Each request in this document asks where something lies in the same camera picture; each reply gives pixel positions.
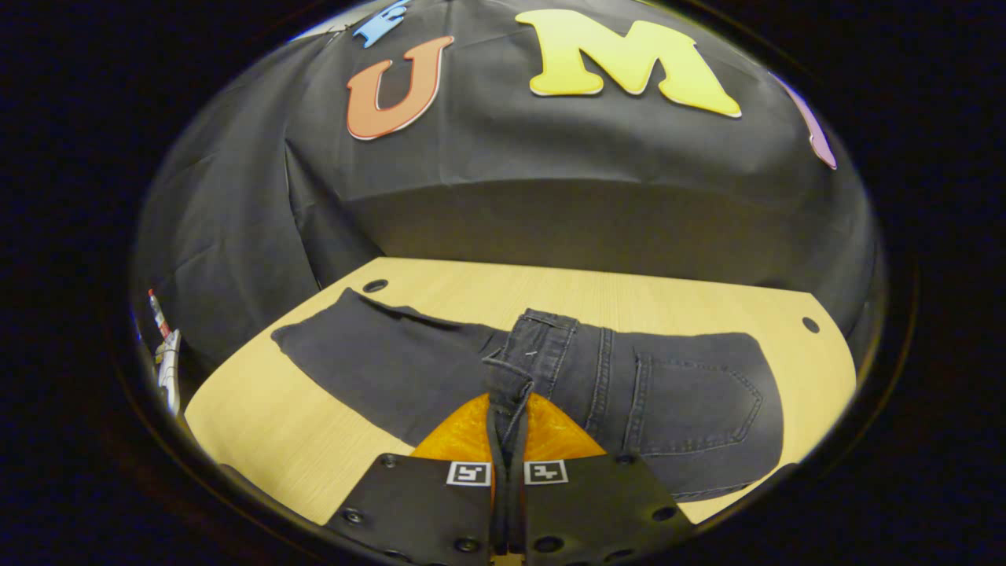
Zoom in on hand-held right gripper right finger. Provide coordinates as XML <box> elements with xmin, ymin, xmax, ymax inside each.
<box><xmin>519</xmin><ymin>392</ymin><xmax>697</xmax><ymax>566</ymax></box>

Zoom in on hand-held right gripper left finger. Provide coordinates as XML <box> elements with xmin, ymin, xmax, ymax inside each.
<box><xmin>324</xmin><ymin>393</ymin><xmax>497</xmax><ymax>566</ymax></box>

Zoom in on black jeans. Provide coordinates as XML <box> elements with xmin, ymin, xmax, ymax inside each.
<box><xmin>271</xmin><ymin>287</ymin><xmax>785</xmax><ymax>551</ymax></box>

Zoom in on red and white object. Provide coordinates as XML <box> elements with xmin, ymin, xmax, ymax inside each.
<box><xmin>147</xmin><ymin>289</ymin><xmax>184</xmax><ymax>418</ymax></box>

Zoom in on black backdrop cloth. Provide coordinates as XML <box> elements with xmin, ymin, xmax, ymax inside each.
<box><xmin>134</xmin><ymin>0</ymin><xmax>881</xmax><ymax>370</ymax></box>

